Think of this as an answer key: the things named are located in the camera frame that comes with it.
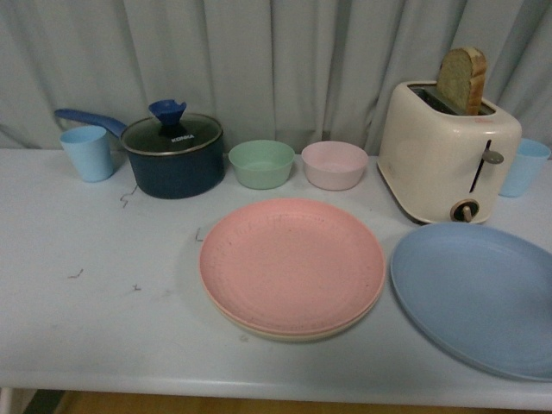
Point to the pink plate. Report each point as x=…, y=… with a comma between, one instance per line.
x=291, y=240

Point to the green bowl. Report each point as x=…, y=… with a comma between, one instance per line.
x=262, y=164

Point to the pink bowl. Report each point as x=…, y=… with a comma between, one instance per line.
x=334, y=165

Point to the dark blue saucepan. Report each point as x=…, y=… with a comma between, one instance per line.
x=168, y=177

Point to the beige plate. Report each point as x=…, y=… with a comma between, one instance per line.
x=294, y=312

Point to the glass pot lid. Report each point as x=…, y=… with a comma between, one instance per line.
x=170, y=131

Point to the grey curtain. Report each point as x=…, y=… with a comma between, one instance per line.
x=293, y=71

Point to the cream toaster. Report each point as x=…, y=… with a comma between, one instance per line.
x=441, y=166

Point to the light blue cup by pot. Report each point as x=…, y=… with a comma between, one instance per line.
x=88, y=149

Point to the bread slice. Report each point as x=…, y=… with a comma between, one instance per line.
x=461, y=79

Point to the blue plate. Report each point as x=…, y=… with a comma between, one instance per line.
x=480, y=294

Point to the light blue cup by toaster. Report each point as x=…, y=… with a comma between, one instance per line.
x=529, y=161

